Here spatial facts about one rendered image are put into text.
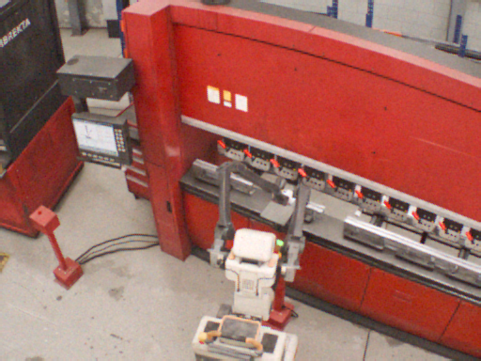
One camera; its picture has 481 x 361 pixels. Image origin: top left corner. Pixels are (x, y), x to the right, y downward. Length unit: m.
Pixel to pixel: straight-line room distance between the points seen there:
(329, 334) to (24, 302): 2.65
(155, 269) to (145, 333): 0.68
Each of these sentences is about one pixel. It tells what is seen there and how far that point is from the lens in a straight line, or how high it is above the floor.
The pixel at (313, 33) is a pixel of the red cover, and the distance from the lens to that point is 2.85.
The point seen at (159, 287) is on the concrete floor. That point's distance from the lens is 4.46.
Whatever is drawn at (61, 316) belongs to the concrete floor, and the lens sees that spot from 4.49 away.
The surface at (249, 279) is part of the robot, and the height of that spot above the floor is 1.15.
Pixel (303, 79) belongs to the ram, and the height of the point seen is 1.97.
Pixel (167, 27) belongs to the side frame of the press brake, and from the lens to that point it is 3.36.
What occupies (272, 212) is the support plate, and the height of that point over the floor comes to 1.00.
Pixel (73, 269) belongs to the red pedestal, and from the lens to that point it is 4.61.
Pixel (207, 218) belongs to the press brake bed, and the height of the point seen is 0.58.
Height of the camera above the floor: 3.54
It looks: 42 degrees down
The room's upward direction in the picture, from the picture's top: 2 degrees counter-clockwise
